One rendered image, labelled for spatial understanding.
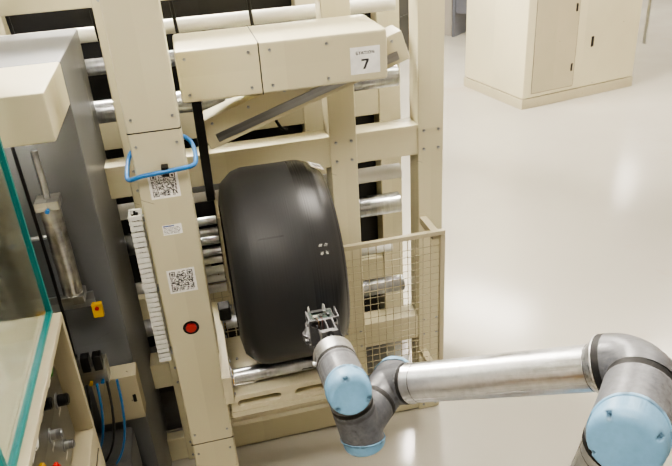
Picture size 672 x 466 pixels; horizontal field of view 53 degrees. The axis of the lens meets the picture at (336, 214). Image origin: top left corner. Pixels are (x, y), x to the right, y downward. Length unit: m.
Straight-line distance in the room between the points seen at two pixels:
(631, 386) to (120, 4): 1.29
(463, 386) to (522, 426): 1.79
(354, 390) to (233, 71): 1.00
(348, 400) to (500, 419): 1.88
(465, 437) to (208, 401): 1.32
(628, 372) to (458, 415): 2.07
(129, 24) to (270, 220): 0.58
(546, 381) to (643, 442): 0.25
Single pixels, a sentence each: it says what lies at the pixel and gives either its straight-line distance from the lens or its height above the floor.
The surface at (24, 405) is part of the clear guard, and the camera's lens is 1.55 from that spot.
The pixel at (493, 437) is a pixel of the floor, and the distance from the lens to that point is 3.14.
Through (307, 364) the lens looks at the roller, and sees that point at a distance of 2.06.
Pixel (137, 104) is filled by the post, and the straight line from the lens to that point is 1.73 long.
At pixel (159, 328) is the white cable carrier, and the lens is 2.03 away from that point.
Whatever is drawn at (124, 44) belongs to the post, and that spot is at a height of 1.87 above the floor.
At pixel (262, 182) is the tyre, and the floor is 1.46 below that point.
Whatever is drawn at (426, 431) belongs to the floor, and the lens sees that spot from 3.13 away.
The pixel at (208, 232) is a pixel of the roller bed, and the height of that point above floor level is 1.15.
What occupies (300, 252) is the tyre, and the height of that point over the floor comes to 1.34.
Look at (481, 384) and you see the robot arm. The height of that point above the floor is 1.29.
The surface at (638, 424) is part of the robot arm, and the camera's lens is 1.13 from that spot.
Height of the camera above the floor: 2.21
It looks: 27 degrees down
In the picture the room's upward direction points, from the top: 4 degrees counter-clockwise
